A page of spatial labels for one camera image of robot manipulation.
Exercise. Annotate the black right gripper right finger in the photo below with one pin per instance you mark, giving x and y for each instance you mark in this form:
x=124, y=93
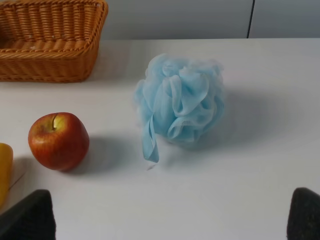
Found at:
x=304, y=215

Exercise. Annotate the orange wicker basket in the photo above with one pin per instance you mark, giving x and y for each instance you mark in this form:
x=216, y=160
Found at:
x=50, y=41

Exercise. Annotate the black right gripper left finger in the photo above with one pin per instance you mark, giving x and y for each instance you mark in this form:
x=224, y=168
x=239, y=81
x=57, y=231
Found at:
x=32, y=218

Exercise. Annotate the light blue bath loofah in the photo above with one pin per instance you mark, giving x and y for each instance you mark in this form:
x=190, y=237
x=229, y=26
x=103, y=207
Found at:
x=179, y=99

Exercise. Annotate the red apple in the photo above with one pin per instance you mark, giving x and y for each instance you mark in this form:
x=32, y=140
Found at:
x=59, y=141

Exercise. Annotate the yellow orange mango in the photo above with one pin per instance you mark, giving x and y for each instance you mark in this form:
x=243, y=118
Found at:
x=6, y=165

